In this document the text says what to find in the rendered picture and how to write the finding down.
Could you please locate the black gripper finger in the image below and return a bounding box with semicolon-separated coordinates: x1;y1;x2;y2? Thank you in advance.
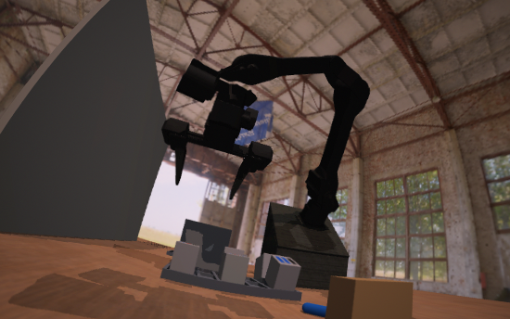
169;133;186;185
229;155;263;199

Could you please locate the blue rod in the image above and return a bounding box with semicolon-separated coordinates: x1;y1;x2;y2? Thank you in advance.
302;302;326;317

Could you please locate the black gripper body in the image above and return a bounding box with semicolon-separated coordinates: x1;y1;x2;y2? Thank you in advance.
161;118;274;171

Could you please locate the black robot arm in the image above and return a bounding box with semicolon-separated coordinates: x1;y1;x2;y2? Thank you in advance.
176;54;370;228

